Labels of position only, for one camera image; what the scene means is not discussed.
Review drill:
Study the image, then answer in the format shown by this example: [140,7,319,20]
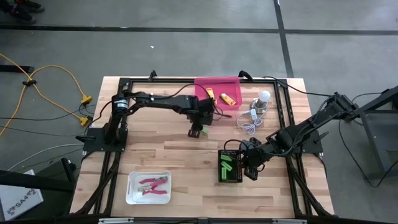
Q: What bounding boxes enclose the yellow battery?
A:
[205,87,217,103]

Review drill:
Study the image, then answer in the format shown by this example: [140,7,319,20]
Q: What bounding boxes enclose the yellow green crayon box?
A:
[219,92,237,106]

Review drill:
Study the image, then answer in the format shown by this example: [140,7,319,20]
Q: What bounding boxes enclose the pink handled pliers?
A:
[138,175,169,186]
[137,183,169,196]

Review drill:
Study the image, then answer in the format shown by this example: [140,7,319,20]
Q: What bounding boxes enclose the black mesh basket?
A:
[217,149,244,184]

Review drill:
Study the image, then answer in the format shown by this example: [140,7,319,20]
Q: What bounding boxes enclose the pink translucent bin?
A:
[194,76,243,112]

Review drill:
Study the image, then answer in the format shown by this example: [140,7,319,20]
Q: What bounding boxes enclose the white bulb table lamp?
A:
[249,90,272,116]

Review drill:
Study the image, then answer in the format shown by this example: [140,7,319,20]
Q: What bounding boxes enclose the white plastic tray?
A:
[124,171,172,206]

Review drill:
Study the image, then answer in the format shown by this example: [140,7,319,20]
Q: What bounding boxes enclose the black side stand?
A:
[0,157,77,194]

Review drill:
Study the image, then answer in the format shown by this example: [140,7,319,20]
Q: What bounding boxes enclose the black floor bar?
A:
[0,64,35,74]

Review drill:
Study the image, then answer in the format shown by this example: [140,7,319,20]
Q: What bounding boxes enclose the person's shoe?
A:
[6,9,37,26]
[14,0,45,13]

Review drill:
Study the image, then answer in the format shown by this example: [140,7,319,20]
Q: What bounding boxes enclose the white printed cardboard box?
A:
[0,169,44,222]

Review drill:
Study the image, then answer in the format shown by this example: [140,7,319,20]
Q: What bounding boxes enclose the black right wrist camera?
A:
[244,166,259,182]

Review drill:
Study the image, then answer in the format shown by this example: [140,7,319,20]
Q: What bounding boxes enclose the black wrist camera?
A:
[244,166,259,182]
[187,122,202,139]

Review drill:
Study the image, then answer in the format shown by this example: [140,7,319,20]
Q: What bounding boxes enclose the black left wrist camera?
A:
[187,122,202,139]

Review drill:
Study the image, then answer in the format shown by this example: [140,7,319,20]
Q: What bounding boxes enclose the white lamp cable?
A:
[236,107,266,136]

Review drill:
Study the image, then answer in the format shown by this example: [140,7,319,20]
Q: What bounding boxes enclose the black aluminium table frame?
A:
[70,70,335,218]

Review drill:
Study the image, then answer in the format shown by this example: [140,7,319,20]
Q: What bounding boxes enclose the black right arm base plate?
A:
[278,130,324,155]

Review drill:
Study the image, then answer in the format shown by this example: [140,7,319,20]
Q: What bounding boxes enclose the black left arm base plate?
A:
[83,127,128,153]

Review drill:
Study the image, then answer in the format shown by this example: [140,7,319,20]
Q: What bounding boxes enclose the yellow extension cord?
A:
[0,52,93,138]

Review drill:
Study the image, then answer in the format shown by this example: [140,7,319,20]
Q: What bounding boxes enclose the black side table frame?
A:
[354,85,398,182]

